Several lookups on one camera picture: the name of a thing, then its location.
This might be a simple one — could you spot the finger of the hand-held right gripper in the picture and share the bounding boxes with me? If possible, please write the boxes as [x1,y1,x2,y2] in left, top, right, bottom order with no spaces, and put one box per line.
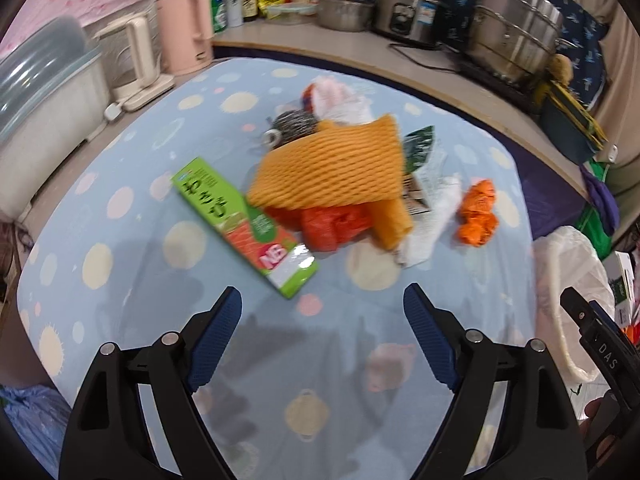
[560,286,603,343]
[589,300,636,348]

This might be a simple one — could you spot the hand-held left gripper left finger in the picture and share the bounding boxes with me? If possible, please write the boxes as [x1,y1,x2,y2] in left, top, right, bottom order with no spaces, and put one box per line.
[59,286,244,480]

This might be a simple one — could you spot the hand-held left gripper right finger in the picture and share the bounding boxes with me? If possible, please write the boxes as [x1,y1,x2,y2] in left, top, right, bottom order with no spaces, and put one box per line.
[403,283,587,480]

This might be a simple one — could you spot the white plastic bag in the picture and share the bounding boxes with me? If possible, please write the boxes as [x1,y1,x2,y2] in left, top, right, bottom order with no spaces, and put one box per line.
[532,225,617,382]

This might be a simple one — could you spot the clear plastic wrapper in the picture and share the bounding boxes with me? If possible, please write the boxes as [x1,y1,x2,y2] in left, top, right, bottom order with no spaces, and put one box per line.
[397,150,464,269]

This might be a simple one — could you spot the green cardboard tube box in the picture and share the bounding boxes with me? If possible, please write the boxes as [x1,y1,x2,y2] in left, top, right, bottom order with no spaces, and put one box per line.
[172,157,321,300]

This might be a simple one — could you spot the orange plastic piece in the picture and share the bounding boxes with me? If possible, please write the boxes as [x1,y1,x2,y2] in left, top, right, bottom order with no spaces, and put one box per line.
[457,179,499,248]

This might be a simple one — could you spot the red plastic bag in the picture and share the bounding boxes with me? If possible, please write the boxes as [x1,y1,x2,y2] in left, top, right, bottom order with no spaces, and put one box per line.
[264,202,375,254]

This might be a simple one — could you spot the orange foam fruit net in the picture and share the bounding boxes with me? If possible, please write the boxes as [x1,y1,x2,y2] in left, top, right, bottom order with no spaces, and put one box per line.
[247,114,416,252]

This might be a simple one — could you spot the white green cardboard box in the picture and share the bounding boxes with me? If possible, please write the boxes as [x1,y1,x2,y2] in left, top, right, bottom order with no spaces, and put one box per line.
[602,250,640,330]

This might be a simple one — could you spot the green plastic bag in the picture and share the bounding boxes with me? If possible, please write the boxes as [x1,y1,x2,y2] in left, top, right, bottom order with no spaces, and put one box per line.
[576,159,627,257]

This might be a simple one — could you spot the purple cloth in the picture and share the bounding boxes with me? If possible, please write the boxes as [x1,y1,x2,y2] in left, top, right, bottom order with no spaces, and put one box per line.
[579,162,622,232]

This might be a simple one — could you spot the blue planet print blanket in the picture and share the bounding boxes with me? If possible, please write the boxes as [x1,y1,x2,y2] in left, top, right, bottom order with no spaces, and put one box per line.
[16,56,542,480]

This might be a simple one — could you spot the dark plastic basin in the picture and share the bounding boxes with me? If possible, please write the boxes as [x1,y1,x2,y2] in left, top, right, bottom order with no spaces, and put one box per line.
[537,80,607,165]

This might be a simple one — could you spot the yellow green sticks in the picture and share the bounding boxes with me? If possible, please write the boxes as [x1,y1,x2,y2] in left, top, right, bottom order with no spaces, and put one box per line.
[549,81,607,142]

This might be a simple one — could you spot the blue plastic bag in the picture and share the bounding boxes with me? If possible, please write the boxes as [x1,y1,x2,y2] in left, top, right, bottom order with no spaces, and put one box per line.
[0,384,68,480]

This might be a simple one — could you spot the steel wool scrubber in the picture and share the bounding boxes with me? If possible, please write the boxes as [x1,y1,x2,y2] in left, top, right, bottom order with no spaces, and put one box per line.
[264,110,321,150]

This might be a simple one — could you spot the black induction cooker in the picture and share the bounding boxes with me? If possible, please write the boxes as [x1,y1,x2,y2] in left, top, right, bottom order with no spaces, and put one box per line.
[456,59,540,113]

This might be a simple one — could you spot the yellow sponge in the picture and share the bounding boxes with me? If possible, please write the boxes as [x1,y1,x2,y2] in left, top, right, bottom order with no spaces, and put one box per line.
[547,54,574,84]

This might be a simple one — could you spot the pink white paper tissue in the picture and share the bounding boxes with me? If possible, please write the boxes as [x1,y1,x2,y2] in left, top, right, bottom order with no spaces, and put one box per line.
[309,77,375,127]

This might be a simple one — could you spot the large steel steamer pot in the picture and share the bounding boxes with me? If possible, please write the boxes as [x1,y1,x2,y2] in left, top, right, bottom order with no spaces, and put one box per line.
[459,0,583,87]

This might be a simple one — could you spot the white dish rack with lid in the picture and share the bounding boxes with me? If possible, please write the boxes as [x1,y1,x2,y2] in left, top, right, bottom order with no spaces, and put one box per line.
[0,15,117,223]

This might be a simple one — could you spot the white glass electric kettle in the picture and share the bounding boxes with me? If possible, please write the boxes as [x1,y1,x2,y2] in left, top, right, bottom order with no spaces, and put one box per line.
[94,12,177,113]

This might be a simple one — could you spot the pink electric kettle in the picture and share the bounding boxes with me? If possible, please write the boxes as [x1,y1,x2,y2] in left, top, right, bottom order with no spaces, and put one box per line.
[155,0,216,77]

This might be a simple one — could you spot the steel rice cooker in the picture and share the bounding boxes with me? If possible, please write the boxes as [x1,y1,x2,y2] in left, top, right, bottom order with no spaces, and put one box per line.
[372,0,445,50]

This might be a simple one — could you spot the green white bottle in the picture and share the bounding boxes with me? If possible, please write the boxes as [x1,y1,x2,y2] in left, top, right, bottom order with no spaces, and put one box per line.
[210,0,229,35]

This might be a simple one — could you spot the small steel pot with lid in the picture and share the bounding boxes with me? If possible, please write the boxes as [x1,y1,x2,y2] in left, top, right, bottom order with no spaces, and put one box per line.
[317,0,377,34]

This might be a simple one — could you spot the clear food container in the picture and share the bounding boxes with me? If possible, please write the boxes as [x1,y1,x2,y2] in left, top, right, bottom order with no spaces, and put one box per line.
[265,2,321,27]

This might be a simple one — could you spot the black power cable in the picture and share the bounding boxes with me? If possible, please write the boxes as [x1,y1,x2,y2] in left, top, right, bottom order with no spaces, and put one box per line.
[389,41,468,72]

